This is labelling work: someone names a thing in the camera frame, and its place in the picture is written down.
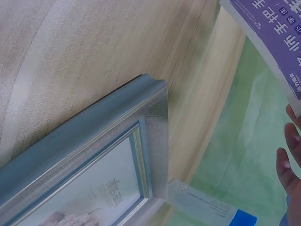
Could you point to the person's right hand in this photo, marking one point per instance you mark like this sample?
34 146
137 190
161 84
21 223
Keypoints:
291 169

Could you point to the person's right fingers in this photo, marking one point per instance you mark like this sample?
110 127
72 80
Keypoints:
291 164

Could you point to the purple and white book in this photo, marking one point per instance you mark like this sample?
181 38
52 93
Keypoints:
272 30

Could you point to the blue-grey picture frame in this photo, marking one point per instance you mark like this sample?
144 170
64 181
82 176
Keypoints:
98 150

